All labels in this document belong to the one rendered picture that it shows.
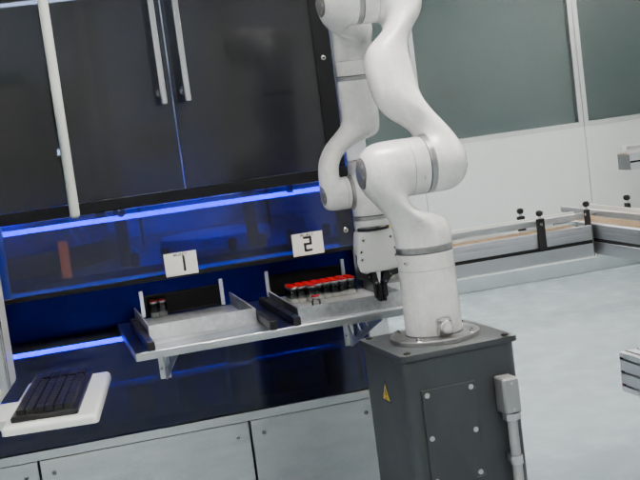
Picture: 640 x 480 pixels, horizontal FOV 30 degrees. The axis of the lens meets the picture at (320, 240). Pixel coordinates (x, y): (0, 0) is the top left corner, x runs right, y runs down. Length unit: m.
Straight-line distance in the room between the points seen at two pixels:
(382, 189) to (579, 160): 6.20
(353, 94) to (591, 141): 5.96
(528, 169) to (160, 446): 5.59
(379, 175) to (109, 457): 1.17
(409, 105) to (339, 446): 1.13
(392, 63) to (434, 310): 0.52
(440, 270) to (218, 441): 0.98
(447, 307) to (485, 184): 5.82
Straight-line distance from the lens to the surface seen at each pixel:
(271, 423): 3.22
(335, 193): 2.73
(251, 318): 2.89
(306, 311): 2.80
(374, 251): 2.79
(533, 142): 8.43
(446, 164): 2.46
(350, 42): 2.72
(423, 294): 2.47
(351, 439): 3.28
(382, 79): 2.52
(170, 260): 3.10
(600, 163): 8.65
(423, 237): 2.45
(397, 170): 2.42
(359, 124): 2.74
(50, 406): 2.58
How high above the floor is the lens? 1.36
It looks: 6 degrees down
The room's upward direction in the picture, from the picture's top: 7 degrees counter-clockwise
